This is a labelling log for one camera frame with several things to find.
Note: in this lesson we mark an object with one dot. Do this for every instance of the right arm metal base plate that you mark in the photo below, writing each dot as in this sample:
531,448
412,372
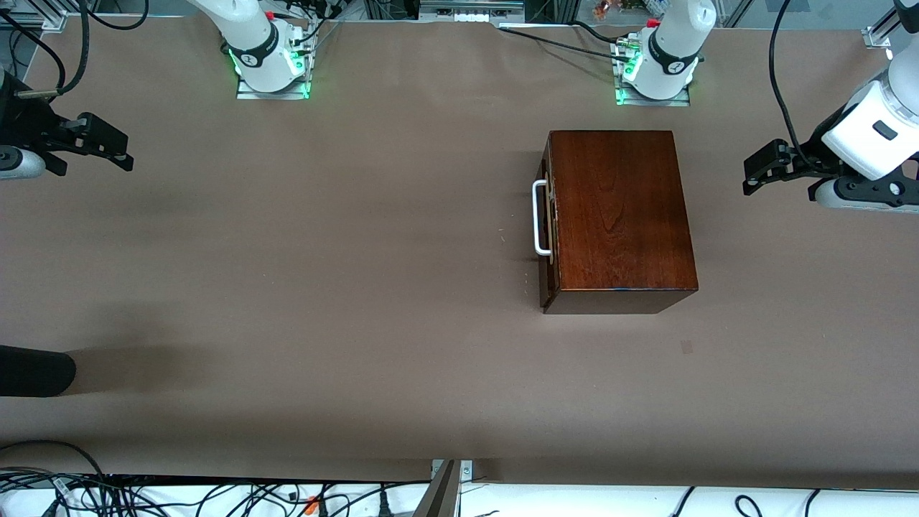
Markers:
273,95

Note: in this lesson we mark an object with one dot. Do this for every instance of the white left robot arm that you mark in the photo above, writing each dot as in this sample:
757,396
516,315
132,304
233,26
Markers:
671,50

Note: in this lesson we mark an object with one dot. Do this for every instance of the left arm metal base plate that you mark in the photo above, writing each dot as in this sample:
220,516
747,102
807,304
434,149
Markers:
650,102

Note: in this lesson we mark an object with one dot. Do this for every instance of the small orange connector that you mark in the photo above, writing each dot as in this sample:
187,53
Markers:
311,505

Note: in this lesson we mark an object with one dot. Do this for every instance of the dark brown wooden cabinet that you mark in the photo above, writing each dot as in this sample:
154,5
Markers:
632,215

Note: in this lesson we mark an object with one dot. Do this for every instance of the silver box with white connectors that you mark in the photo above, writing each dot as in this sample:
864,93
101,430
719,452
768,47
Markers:
470,16

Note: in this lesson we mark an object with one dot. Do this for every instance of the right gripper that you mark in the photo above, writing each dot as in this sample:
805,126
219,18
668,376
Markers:
29,123

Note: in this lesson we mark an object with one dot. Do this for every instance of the black cylinder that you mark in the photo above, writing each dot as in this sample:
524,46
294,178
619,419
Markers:
32,370

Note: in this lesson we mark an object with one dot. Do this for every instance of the aluminium frame profile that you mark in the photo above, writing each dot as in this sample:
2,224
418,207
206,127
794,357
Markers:
877,36
50,21

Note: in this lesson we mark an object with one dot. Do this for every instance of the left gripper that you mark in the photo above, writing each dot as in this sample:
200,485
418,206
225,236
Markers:
809,153

